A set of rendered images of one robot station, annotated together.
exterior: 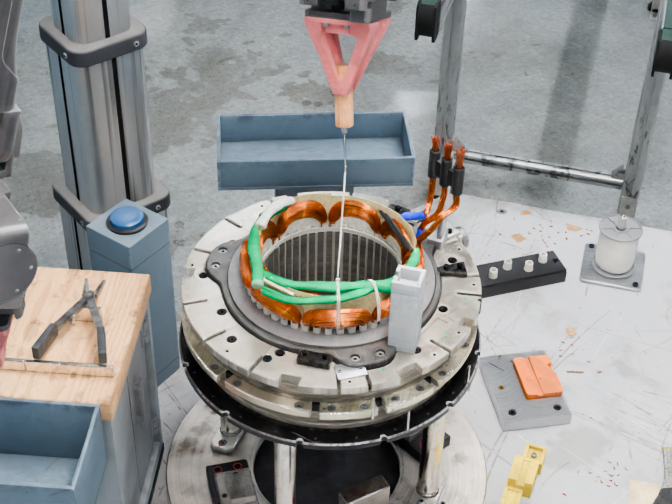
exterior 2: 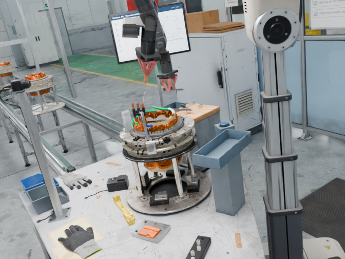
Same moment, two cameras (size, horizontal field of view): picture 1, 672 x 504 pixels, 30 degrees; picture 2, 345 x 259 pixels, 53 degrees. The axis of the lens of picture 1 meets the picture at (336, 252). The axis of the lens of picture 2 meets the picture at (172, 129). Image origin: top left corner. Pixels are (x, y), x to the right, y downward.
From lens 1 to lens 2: 2.30 m
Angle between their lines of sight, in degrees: 108
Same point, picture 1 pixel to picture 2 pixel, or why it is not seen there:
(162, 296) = not seen: hidden behind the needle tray
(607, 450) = (116, 238)
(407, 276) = (127, 113)
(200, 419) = (201, 174)
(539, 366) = (151, 232)
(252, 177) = (222, 138)
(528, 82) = not seen: outside the picture
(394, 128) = (220, 163)
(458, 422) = (153, 210)
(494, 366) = (163, 226)
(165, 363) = not seen: hidden behind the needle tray
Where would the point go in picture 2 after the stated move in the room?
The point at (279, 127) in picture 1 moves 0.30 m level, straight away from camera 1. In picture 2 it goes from (241, 144) to (324, 156)
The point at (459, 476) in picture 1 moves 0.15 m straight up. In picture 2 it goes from (140, 204) to (133, 172)
